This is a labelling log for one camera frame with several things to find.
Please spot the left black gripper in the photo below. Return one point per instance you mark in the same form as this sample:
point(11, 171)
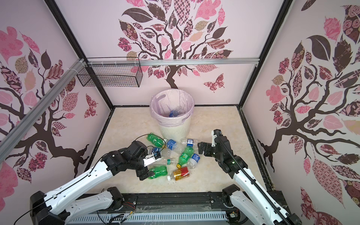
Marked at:
point(144, 173)

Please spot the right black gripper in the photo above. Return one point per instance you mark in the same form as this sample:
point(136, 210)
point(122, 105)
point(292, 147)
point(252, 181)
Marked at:
point(208, 146)

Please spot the green bottle yellow cap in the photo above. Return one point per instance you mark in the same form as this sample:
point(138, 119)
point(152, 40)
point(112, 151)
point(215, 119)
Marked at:
point(185, 156)

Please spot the green bottle front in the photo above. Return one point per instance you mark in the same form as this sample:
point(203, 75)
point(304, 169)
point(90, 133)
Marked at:
point(159, 171)

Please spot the clear bottle blue cap label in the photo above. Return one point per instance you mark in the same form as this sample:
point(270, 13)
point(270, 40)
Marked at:
point(190, 142)

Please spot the clear bottle blue chinese label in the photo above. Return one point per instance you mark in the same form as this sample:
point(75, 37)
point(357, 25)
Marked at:
point(159, 152)

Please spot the large clear bottle blue label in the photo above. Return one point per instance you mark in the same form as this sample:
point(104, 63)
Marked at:
point(179, 111)

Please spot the small bottle blue label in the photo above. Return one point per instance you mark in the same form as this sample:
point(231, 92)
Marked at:
point(193, 161)

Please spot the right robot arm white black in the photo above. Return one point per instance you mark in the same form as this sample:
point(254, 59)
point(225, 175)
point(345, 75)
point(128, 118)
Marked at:
point(251, 198)

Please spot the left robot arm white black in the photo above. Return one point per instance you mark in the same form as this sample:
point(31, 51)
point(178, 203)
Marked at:
point(64, 204)

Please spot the white ribbed waste bin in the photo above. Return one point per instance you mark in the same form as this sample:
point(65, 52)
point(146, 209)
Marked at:
point(176, 133)

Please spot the green bottle near bin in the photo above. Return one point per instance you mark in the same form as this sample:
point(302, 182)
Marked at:
point(156, 140)

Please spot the pink plastic bin liner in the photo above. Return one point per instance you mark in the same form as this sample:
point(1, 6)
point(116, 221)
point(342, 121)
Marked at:
point(163, 102)

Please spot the clear square bottle green band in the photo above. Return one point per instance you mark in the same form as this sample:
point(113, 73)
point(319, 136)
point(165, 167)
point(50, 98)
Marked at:
point(166, 161)

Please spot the clear bottle blue sweat label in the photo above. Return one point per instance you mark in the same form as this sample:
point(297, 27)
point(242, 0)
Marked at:
point(174, 146)

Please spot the red gold label bottle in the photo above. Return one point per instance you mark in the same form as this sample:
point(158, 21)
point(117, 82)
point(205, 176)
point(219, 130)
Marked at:
point(179, 174)

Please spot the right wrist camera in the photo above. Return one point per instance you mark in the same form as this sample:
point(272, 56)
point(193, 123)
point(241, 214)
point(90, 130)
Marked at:
point(215, 134)

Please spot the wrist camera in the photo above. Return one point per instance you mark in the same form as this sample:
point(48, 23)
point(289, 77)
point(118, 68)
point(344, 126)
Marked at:
point(150, 159)
point(215, 134)

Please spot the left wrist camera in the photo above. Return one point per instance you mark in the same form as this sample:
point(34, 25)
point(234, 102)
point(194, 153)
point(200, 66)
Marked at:
point(150, 159)

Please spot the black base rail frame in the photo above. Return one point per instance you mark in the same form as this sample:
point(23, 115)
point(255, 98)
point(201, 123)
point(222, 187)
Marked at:
point(174, 204)

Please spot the white slotted cable duct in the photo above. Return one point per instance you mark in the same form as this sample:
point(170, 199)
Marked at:
point(147, 218)

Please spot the rear aluminium rail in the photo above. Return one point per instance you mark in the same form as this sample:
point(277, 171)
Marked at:
point(176, 62)

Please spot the aluminium rail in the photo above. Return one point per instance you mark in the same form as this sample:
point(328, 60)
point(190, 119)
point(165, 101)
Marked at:
point(16, 134)
point(176, 62)

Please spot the black wire mesh basket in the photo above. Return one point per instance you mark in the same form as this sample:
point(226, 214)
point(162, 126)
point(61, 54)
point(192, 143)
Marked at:
point(111, 72)

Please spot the left aluminium rail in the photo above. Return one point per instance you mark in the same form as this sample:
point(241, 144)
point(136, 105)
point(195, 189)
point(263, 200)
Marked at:
point(16, 134)

